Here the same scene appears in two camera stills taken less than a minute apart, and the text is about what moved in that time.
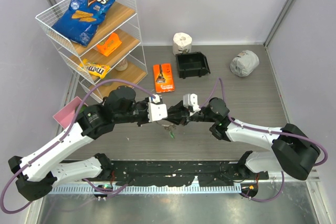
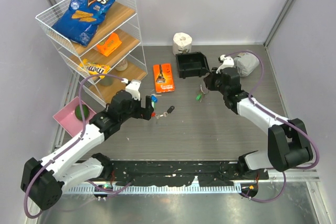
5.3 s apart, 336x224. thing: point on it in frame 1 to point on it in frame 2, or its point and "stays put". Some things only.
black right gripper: (178, 109) to (209, 80)
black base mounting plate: (167, 173) stays put
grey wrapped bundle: (244, 63) stays put
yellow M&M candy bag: (99, 70) stays put
